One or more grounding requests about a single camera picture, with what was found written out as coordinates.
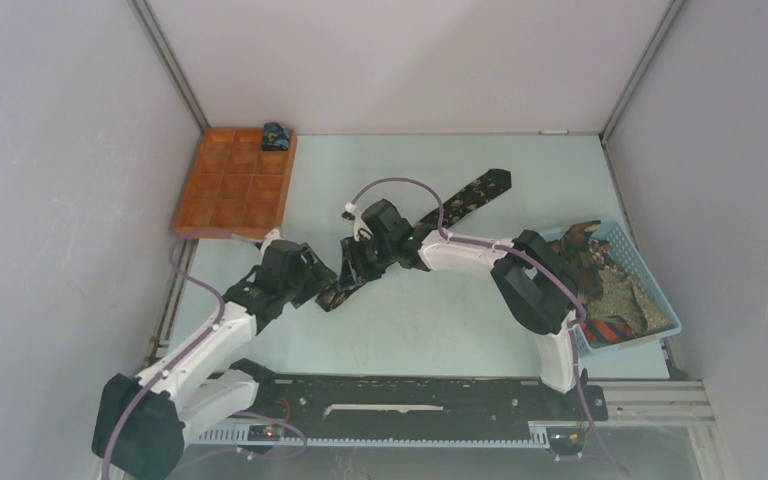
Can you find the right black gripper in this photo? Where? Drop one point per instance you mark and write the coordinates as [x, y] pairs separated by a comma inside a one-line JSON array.
[[353, 264]]

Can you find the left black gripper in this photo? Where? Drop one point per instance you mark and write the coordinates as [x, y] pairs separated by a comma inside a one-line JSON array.
[[317, 276]]

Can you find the black gold floral tie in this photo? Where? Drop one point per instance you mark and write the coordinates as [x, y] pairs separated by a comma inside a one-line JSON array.
[[479, 192]]

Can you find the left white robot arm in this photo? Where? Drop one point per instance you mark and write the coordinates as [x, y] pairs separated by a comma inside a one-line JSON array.
[[192, 358]]

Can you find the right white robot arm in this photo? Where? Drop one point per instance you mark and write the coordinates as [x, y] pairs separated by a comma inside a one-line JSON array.
[[538, 287]]

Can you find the pile of ties in basket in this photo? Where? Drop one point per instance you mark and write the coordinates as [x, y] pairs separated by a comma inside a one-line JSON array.
[[609, 285]]

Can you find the orange compartment tray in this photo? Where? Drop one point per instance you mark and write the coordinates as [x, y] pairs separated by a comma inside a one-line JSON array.
[[234, 186]]

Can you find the rolled blue patterned tie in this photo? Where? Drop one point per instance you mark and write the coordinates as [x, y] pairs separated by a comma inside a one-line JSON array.
[[276, 137]]

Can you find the light blue plastic basket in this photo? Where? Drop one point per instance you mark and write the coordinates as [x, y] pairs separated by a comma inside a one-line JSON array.
[[636, 285]]

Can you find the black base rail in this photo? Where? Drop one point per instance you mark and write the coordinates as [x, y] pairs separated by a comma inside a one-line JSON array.
[[346, 408]]

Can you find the aluminium frame rail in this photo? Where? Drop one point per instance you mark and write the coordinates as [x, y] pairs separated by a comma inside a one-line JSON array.
[[629, 404]]

